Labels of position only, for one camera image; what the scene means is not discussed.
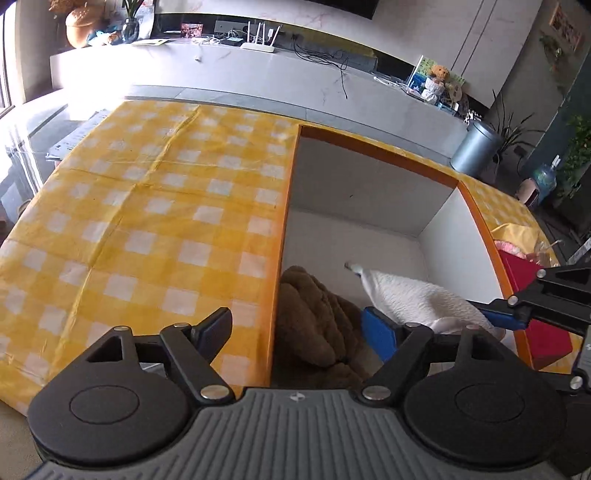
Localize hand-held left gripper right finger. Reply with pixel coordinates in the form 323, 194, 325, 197
361, 307, 509, 403

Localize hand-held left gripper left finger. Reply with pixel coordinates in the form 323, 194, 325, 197
85, 307, 236, 405

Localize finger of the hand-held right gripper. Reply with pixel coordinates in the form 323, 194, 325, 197
471, 264, 591, 337
549, 368, 591, 396

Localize red box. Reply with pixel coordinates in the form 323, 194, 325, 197
499, 251, 573, 371

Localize white fluffy cloth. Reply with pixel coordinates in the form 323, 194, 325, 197
345, 261, 504, 335

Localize brown plush towel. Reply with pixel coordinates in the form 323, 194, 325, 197
276, 265, 370, 384

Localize pink cloth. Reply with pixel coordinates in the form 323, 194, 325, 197
494, 239, 527, 259

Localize clear plastic bag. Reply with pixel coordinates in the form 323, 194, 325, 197
526, 240, 561, 268

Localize yellow cloth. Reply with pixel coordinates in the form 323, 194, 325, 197
489, 222, 550, 259

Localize pink space heater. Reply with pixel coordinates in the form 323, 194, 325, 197
516, 179, 541, 208

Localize yellow checked tablecloth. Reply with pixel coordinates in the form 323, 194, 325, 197
0, 99, 573, 411

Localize blue water bottle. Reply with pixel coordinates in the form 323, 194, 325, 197
531, 154, 561, 204

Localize grey trash can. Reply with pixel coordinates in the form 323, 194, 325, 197
450, 119, 502, 178

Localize green ivy plant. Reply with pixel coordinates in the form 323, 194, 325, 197
554, 115, 591, 199

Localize long-leaf potted plant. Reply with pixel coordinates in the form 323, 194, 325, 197
485, 90, 546, 185

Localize white hand fan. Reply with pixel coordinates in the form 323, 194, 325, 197
445, 76, 467, 112

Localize papers on floor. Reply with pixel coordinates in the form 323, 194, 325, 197
46, 108, 112, 160

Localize brown teddy bear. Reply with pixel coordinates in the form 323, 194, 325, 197
422, 65, 451, 102

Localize white marble tv cabinet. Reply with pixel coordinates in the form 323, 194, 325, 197
48, 39, 469, 158

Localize green and blue painting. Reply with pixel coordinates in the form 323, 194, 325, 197
406, 55, 439, 90

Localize white router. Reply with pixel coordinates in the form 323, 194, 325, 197
240, 21, 282, 52

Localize glass vase with plant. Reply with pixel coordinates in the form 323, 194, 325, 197
117, 0, 146, 44

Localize white packet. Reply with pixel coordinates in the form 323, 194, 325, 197
136, 4, 158, 40

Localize black television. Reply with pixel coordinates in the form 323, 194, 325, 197
330, 0, 382, 20

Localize orange pumpkin vase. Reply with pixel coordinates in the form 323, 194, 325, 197
65, 4, 105, 49

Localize black cable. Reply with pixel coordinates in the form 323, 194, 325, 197
291, 34, 352, 100

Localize framed wall picture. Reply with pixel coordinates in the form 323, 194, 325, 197
547, 2, 585, 51

